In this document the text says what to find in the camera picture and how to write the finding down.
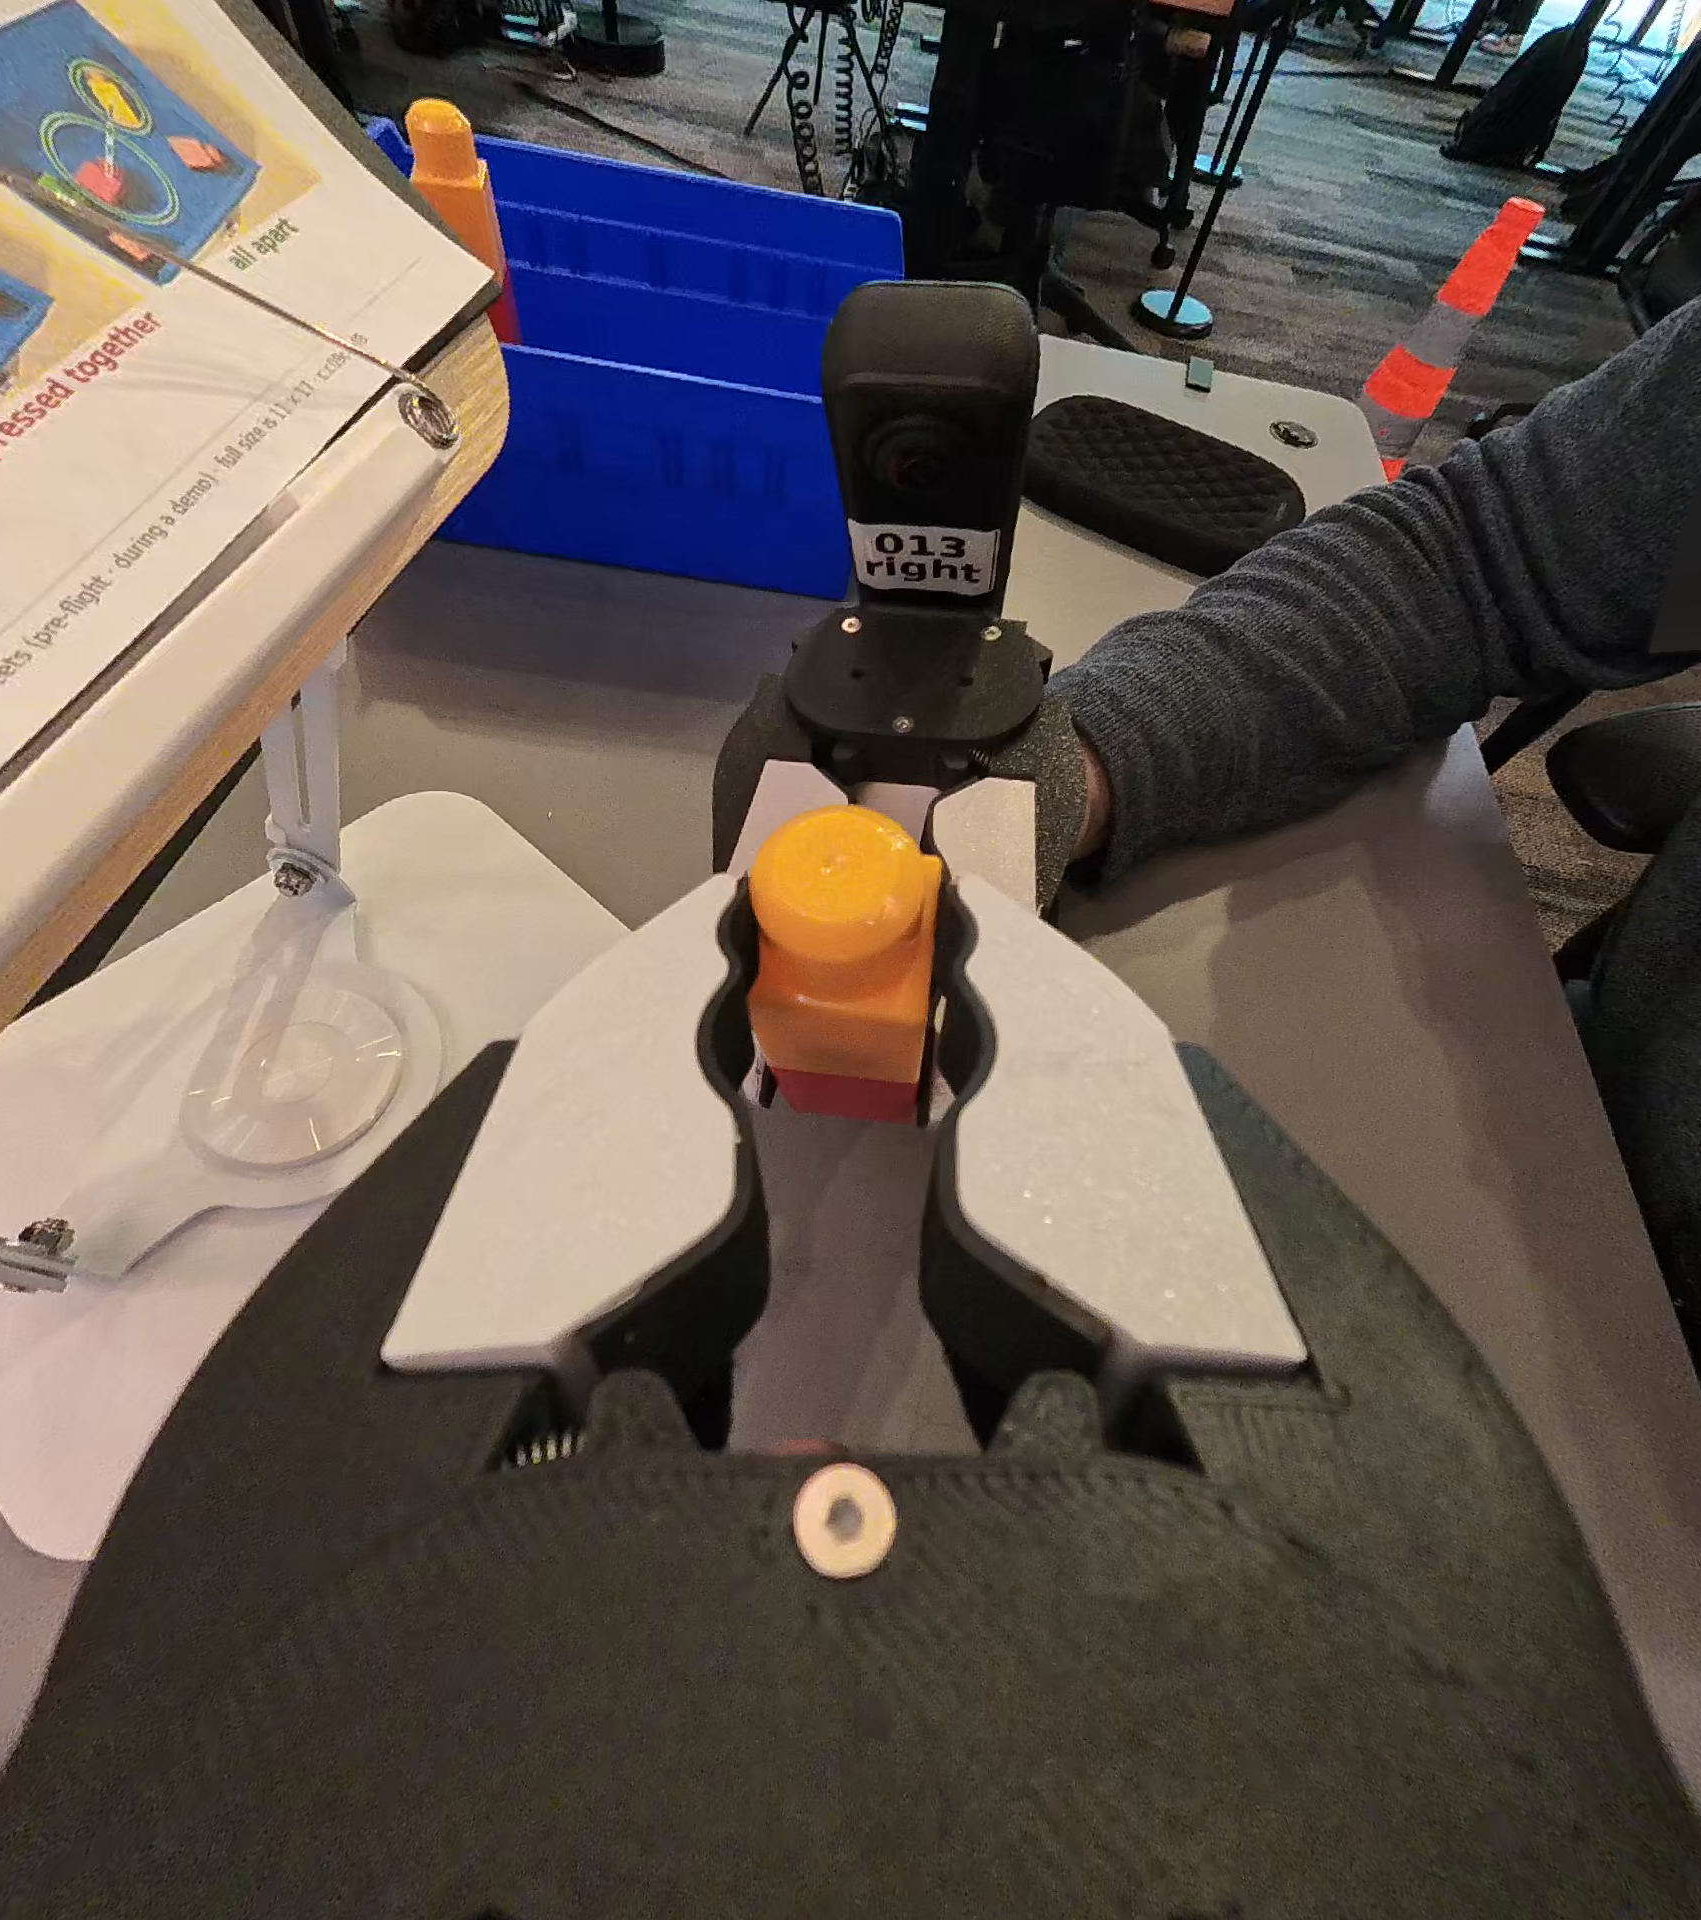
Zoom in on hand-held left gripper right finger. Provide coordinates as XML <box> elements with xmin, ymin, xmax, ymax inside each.
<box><xmin>920</xmin><ymin>870</ymin><xmax>1307</xmax><ymax>1419</ymax></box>

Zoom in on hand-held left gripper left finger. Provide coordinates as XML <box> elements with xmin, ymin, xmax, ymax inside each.
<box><xmin>387</xmin><ymin>886</ymin><xmax>768</xmax><ymax>1411</ymax></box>

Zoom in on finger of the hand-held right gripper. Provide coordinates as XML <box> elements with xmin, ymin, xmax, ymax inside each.
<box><xmin>731</xmin><ymin>759</ymin><xmax>851</xmax><ymax>892</ymax></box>
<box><xmin>935</xmin><ymin>768</ymin><xmax>1049</xmax><ymax>921</ymax></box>

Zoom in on yellow toy building block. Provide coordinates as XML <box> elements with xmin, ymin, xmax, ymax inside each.
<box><xmin>748</xmin><ymin>806</ymin><xmax>951</xmax><ymax>1084</ymax></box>

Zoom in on blue plastic bin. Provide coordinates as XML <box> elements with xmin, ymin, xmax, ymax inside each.
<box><xmin>365</xmin><ymin>115</ymin><xmax>909</xmax><ymax>607</ymax></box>

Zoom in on red toy building block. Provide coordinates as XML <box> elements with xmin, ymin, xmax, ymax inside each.
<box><xmin>783</xmin><ymin>1052</ymin><xmax>929</xmax><ymax>1132</ymax></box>

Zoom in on pile of coloured toy blocks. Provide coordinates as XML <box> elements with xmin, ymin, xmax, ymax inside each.
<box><xmin>399</xmin><ymin>99</ymin><xmax>516</xmax><ymax>338</ymax></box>

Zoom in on person's right forearm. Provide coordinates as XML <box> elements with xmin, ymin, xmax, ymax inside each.
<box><xmin>1042</xmin><ymin>218</ymin><xmax>1701</xmax><ymax>908</ymax></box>

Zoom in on grey desk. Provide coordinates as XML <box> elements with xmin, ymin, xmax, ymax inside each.
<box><xmin>0</xmin><ymin>326</ymin><xmax>1701</xmax><ymax>1920</ymax></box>

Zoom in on black ribbed wrist rest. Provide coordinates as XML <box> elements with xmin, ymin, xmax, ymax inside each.
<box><xmin>1021</xmin><ymin>395</ymin><xmax>1311</xmax><ymax>581</ymax></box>

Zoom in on orange traffic cone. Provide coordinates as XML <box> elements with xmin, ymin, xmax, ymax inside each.
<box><xmin>1358</xmin><ymin>197</ymin><xmax>1550</xmax><ymax>481</ymax></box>

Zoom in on instruction board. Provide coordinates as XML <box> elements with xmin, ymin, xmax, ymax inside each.
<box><xmin>0</xmin><ymin>0</ymin><xmax>516</xmax><ymax>1160</ymax></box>

